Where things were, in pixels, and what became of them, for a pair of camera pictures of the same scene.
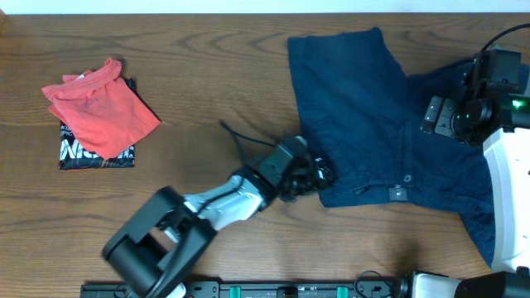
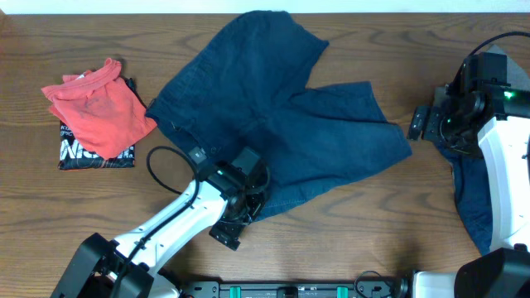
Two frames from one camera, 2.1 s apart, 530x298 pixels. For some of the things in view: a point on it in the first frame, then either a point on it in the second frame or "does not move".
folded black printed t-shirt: [74, 156] does not move
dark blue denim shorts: [366, 115] → [243, 84]
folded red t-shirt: [103, 112] does not move
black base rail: [265, 290] does not move
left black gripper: [306, 175] → [225, 236]
